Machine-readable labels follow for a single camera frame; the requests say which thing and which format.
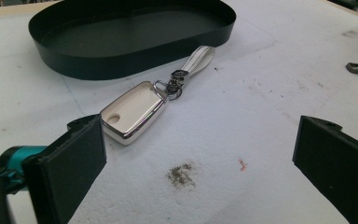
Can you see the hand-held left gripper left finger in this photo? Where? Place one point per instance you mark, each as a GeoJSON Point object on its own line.
{"type": "Point", "coordinates": [65, 168]}

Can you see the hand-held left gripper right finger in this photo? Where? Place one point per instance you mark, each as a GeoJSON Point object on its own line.
{"type": "Point", "coordinates": [335, 161]}

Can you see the black oval tray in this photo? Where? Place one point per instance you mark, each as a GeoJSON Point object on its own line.
{"type": "Point", "coordinates": [130, 40]}

